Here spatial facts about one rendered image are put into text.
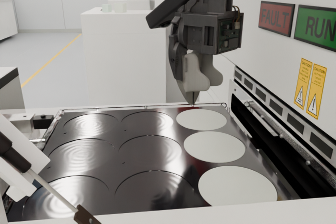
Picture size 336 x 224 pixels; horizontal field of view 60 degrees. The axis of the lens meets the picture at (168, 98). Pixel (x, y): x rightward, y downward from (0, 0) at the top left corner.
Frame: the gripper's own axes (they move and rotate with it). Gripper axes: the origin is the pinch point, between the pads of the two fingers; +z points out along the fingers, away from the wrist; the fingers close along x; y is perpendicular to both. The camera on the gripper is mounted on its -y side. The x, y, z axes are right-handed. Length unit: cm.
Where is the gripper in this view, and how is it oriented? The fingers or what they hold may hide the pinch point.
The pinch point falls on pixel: (188, 95)
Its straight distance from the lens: 49.6
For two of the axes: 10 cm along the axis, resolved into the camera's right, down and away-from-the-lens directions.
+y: 7.4, 2.4, -6.3
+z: 0.0, 9.3, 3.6
